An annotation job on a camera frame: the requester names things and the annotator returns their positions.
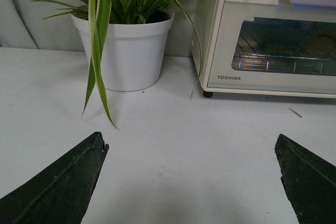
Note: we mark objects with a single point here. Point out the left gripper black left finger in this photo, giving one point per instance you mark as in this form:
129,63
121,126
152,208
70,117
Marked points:
61,192

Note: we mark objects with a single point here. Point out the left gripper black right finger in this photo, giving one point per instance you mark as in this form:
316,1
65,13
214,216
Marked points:
308,181

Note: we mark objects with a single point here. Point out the glass oven door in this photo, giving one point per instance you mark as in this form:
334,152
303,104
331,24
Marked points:
270,18

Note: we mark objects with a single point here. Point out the cream Toshiba toaster oven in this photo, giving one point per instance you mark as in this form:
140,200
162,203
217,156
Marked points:
205,14

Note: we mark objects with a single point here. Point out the small fallen leaf piece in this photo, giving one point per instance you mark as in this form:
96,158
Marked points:
295,112

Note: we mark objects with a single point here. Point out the white plastic flower pot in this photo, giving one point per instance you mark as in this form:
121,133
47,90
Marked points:
133,54

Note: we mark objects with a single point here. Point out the wire oven rack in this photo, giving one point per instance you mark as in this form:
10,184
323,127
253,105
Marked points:
310,54

